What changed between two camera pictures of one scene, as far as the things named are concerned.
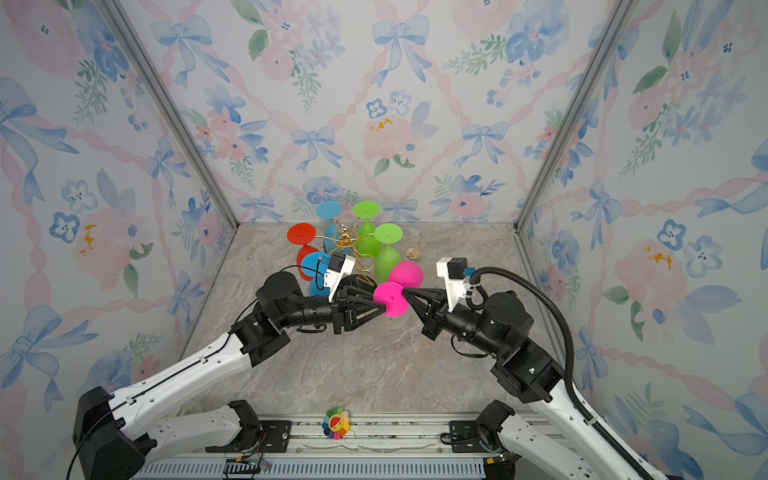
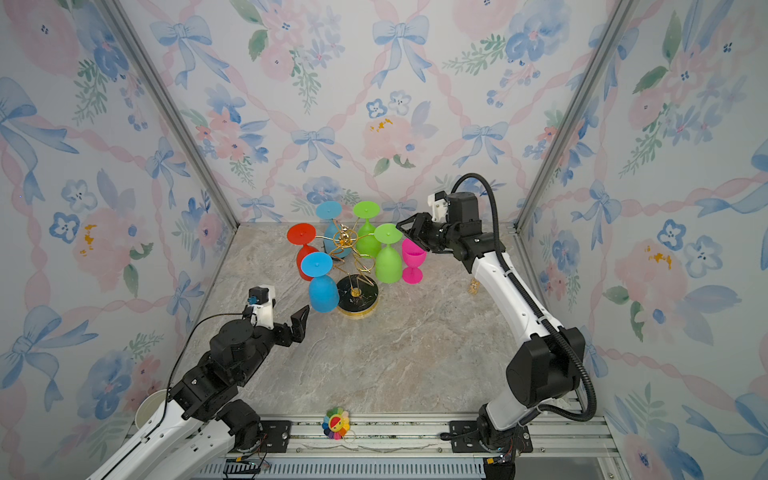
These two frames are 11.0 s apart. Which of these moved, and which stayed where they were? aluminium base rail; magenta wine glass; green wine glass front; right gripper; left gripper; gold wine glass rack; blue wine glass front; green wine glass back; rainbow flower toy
Moved: left gripper; magenta wine glass; right gripper
Stayed: rainbow flower toy; green wine glass front; aluminium base rail; gold wine glass rack; green wine glass back; blue wine glass front
